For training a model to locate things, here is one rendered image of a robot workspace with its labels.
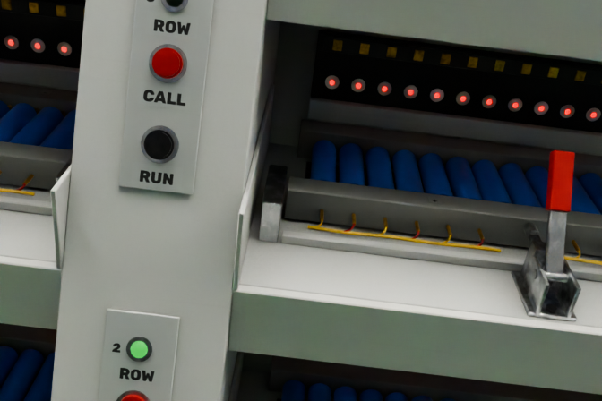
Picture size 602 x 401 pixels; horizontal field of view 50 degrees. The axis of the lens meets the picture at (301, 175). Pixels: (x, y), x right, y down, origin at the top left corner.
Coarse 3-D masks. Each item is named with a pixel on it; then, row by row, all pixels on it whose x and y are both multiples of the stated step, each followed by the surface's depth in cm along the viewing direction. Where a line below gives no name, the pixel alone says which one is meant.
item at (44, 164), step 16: (0, 144) 42; (16, 144) 42; (0, 160) 41; (16, 160) 41; (32, 160) 41; (48, 160) 41; (64, 160) 41; (0, 176) 42; (16, 176) 42; (32, 176) 42; (48, 176) 42; (16, 192) 40; (32, 192) 40
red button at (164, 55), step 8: (168, 48) 34; (160, 56) 34; (168, 56) 34; (176, 56) 34; (152, 64) 34; (160, 64) 34; (168, 64) 34; (176, 64) 34; (160, 72) 34; (168, 72) 34; (176, 72) 34
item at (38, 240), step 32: (0, 64) 50; (32, 64) 51; (0, 192) 42; (64, 192) 35; (0, 224) 39; (32, 224) 39; (64, 224) 35; (0, 256) 36; (32, 256) 36; (0, 288) 36; (32, 288) 36; (0, 320) 38; (32, 320) 38
